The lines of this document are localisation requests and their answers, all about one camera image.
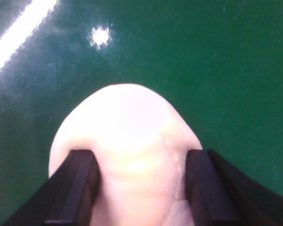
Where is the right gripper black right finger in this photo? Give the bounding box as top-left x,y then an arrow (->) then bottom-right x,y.
185,149 -> 283,226

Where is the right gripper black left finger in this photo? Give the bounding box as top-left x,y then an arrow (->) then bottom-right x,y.
3,150 -> 100,226

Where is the yellow plush ball toy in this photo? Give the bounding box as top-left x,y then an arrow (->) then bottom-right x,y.
49,84 -> 202,226

